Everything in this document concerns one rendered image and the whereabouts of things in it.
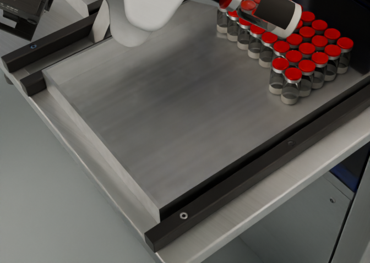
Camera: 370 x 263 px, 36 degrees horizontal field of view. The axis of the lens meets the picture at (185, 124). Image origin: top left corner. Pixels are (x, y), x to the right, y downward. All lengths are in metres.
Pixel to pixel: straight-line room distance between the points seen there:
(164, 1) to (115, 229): 1.38
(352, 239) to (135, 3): 0.85
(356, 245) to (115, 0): 0.83
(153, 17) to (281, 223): 1.01
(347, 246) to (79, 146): 0.61
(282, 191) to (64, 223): 1.12
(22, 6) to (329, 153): 0.47
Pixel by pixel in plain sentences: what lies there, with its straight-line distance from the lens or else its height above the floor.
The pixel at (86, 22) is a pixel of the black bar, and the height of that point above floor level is 0.90.
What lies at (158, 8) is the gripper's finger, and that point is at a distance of 0.30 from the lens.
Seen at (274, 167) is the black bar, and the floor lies 0.89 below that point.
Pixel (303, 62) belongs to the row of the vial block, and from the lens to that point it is 0.71.
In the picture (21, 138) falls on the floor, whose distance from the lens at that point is 1.91.
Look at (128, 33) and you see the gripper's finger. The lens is 0.34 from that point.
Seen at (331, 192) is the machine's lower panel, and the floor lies 0.56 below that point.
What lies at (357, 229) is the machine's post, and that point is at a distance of 1.06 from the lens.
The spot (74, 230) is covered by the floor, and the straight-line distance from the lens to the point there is 1.67.
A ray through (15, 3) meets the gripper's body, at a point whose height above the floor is 1.25.
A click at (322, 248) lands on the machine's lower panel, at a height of 0.37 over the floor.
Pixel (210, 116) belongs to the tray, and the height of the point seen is 0.88.
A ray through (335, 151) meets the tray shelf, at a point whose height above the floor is 0.88.
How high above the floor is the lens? 1.41
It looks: 49 degrees down
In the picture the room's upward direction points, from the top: 2 degrees counter-clockwise
